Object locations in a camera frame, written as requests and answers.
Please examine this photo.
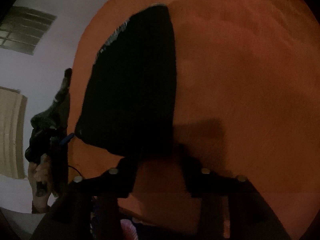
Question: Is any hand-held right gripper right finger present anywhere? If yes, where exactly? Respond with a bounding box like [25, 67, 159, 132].
[178, 144, 290, 240]

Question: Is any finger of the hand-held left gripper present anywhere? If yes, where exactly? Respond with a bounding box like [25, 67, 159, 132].
[59, 132, 75, 146]

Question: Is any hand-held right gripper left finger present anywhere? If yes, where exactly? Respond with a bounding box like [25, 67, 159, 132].
[30, 154, 141, 240]

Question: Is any black paisley garment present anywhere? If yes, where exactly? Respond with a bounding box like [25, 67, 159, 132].
[74, 4, 177, 158]

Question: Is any person's left hand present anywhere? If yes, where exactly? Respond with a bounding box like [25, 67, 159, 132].
[27, 153, 58, 214]

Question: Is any floral blanket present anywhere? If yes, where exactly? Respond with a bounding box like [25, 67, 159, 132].
[90, 197, 145, 240]

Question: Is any orange blanket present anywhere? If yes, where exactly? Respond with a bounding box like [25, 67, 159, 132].
[66, 0, 319, 240]

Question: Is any black cable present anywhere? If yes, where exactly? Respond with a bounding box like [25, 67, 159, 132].
[67, 164, 84, 179]

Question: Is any black post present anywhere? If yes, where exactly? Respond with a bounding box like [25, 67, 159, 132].
[63, 67, 73, 87]

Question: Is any barred wall window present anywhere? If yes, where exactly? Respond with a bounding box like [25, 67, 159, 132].
[0, 6, 57, 56]

